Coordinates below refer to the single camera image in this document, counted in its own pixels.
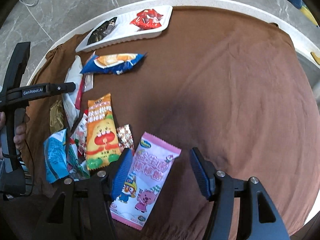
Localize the red patterned snack packet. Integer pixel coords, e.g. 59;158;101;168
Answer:
117;124;135;155

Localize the person's left hand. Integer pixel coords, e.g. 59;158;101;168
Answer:
0;111;30;159

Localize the black snack packet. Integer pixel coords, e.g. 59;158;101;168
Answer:
87;17;118;45

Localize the light blue snack packet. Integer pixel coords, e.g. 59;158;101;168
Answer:
43;128;70;184

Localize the pink cartoon snack packet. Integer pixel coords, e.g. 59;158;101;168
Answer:
110;131;182;230

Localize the gold snack packet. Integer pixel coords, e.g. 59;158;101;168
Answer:
49;100;65;134

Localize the blue yellow object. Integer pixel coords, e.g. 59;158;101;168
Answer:
286;0;320;28

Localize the brown tablecloth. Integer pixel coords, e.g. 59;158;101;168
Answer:
0;6;319;240

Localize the small clear snack packet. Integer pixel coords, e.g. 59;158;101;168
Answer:
82;73;94;92

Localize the red white snack packet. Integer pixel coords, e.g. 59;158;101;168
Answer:
74;110;88;155

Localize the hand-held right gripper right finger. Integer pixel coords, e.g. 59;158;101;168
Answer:
189;147;290;240

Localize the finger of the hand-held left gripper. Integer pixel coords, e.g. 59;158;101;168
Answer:
46;82;76;95

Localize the blue bread snack packet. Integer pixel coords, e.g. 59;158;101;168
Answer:
80;52;148;75

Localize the green snack packet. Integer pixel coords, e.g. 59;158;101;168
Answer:
66;140;90;180

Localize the orange stick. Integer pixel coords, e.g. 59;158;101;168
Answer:
86;93;120;171

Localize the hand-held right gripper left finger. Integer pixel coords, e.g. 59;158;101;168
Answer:
34;148;134;240

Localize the white divided tray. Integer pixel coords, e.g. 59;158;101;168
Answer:
75;5;173;53

